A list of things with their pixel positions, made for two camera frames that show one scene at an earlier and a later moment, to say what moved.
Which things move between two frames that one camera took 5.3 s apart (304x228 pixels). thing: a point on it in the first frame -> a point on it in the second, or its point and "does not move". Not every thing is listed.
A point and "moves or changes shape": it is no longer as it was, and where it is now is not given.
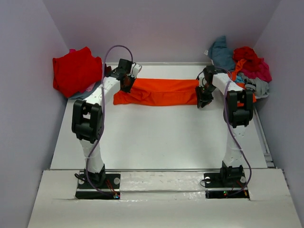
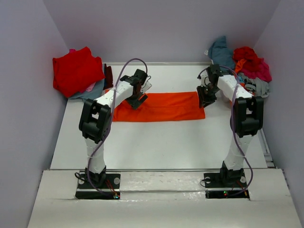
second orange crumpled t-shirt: (242, 85) does not move
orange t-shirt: (158, 92) moves or changes shape
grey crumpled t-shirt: (262, 89) does not move
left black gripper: (128, 90) -> (134, 103)
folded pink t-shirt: (90, 87) does not move
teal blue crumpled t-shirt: (222, 56) does not move
